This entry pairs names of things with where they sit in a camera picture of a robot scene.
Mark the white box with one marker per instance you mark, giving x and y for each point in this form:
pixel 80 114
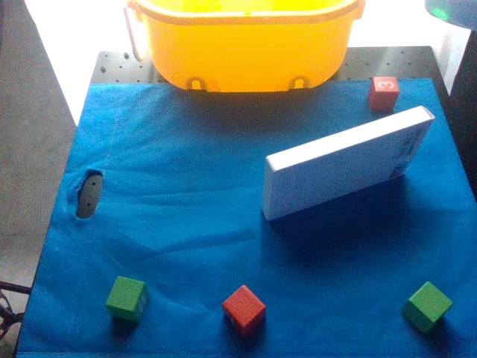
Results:
pixel 328 171

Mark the yellow plastic bin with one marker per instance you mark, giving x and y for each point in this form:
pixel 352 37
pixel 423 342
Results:
pixel 246 48

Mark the green cube with printed side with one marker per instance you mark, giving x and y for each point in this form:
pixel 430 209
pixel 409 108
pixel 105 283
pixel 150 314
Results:
pixel 124 298

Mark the red cube with number three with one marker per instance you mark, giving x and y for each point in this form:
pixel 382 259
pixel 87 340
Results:
pixel 383 95

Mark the plain green cube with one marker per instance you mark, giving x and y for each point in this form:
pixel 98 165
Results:
pixel 426 306

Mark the black tripod stand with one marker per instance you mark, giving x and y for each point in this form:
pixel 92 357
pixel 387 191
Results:
pixel 6 313

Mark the plain red cube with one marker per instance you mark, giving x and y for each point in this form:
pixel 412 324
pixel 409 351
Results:
pixel 244 309

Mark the blue cloth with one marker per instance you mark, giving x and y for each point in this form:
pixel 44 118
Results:
pixel 186 231

